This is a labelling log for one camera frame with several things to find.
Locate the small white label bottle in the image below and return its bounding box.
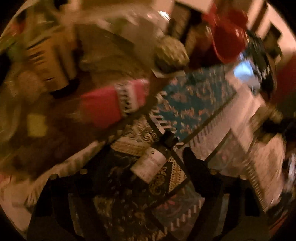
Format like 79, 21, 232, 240
130, 131, 179, 183

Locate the patchwork patterned tablecloth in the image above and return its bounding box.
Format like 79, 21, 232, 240
23, 64, 290, 241

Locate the red pink packet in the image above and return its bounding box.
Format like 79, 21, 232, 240
79, 79, 149, 129

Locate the white plastic bag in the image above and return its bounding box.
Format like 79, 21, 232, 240
234, 60, 254, 81

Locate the yellow label liquor bottle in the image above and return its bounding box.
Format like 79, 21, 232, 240
25, 29, 79, 98

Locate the green custard apple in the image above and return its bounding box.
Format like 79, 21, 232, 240
154, 36, 189, 74

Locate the red thermos jug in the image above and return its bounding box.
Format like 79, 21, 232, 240
202, 4, 248, 64

